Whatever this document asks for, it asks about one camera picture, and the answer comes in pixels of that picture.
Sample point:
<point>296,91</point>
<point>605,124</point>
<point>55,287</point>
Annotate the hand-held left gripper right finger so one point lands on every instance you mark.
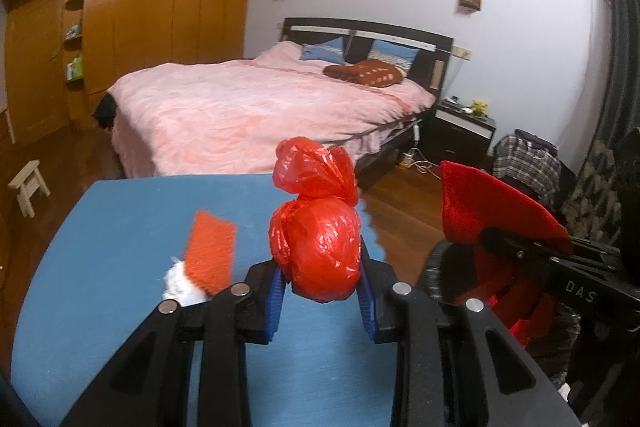
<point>367,302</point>

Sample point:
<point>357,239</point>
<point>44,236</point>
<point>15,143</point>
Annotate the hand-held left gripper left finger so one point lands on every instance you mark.
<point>274,302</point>

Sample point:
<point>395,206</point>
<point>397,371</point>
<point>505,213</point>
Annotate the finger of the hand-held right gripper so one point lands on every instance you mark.
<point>520,249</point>

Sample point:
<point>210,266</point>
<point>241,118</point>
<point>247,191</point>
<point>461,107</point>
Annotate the red plastic bag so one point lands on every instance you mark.
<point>315,247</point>

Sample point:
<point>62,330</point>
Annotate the black lined trash bin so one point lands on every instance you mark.
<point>435,277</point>

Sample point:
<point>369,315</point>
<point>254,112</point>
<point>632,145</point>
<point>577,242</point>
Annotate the orange foam sheet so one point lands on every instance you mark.
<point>210,252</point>

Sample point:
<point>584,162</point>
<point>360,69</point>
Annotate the plaid bag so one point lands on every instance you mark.
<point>525,167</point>

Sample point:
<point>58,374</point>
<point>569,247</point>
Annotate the patterned grey cloth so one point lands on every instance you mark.
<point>595,192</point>

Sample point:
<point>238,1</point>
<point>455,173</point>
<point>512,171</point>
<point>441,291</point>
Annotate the white crumpled tissue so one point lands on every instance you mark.
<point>177,287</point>

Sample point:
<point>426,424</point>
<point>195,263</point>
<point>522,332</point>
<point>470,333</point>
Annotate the dark nightstand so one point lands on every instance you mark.
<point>462,137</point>

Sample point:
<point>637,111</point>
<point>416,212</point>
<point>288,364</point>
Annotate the white power strip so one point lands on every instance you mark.
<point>408,159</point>

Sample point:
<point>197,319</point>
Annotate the yellow toy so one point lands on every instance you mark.
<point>479,107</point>

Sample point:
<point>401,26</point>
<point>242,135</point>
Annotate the pink blanket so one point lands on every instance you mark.
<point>225,117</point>

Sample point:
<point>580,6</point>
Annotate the red dotted pillow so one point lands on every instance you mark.
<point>370,74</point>

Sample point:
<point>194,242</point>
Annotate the blue pillow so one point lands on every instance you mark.
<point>322,50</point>
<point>395,54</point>

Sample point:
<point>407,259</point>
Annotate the grey curtain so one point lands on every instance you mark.
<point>620,32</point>

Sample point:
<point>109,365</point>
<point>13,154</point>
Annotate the dark wooden bed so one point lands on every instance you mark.
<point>400,38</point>

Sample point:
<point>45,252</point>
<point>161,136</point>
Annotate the black cloth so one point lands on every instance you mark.
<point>106,112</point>

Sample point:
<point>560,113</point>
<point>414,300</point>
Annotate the white wooden stool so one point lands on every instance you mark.
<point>27,182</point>

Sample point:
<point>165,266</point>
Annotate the wooden wardrobe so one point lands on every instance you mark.
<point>165,7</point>

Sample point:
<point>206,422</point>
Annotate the wooden door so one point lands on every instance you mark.
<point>35,67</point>

